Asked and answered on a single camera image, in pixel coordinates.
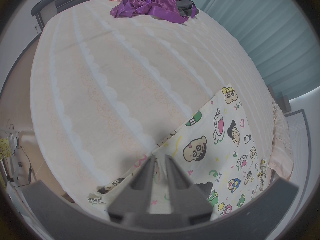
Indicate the pink striped pillow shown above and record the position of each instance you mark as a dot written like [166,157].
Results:
[281,146]

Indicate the pile of clothes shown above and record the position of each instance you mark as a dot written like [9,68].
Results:
[150,4]

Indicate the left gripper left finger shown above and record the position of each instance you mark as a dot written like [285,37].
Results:
[130,204]

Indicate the dark grey chest of drawers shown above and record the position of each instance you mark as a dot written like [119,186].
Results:
[75,2]

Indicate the bed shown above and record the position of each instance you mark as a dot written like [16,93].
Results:
[112,84]

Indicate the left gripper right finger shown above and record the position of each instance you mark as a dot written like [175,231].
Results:
[192,204]

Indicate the grey bedside table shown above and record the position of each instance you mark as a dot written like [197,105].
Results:
[283,101]

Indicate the blue-green curtain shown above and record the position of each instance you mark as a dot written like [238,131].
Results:
[262,34]

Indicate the white printed pyjama top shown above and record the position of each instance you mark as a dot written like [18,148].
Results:
[212,146]

